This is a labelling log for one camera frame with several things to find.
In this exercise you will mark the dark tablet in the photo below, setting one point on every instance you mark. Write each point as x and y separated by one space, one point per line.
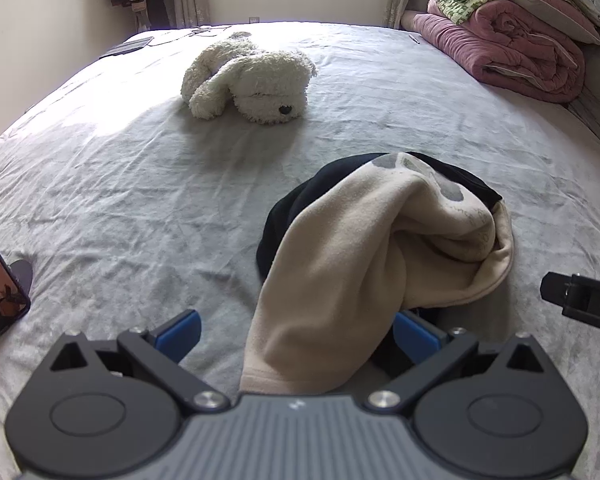
127 46

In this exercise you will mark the beige and black sweatshirt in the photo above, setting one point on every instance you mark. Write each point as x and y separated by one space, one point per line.
360 260

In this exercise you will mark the pink folded quilt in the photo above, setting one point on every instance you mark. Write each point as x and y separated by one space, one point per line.
505 55

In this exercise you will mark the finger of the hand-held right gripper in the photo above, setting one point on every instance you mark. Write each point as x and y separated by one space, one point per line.
556 292

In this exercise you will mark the white plush dog toy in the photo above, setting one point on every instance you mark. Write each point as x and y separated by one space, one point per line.
250 77

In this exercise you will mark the bed with grey sheet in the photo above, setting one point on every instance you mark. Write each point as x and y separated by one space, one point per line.
130 185

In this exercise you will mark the grey pink pillow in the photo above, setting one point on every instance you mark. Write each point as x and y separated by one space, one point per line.
550 12

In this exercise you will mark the pink bolster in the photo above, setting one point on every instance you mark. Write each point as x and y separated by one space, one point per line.
409 20

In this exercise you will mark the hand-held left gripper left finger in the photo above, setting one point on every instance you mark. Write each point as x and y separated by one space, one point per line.
180 332

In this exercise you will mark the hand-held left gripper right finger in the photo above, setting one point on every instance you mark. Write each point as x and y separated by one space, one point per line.
415 337

